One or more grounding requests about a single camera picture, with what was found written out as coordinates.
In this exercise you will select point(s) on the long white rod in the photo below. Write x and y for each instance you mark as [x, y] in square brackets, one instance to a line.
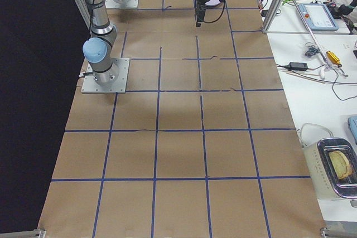
[309, 31]

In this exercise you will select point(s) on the toast slice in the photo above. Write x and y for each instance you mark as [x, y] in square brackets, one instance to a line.
[340, 164]

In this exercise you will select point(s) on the black power adapter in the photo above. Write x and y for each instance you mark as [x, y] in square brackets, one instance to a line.
[297, 66]

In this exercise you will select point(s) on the teach pendant tablet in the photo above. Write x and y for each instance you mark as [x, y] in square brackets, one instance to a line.
[318, 17]

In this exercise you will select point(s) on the brown paper table cover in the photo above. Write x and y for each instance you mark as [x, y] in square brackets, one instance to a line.
[202, 144]

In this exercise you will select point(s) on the lavender round plate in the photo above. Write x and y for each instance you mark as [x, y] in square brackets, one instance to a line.
[213, 3]

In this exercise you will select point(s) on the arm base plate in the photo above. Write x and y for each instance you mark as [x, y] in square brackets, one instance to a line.
[112, 81]
[132, 4]

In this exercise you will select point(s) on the yellow handled tool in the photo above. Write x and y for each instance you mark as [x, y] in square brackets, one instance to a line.
[333, 58]

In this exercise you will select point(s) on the white toaster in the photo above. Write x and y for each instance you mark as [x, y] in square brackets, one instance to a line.
[326, 184]

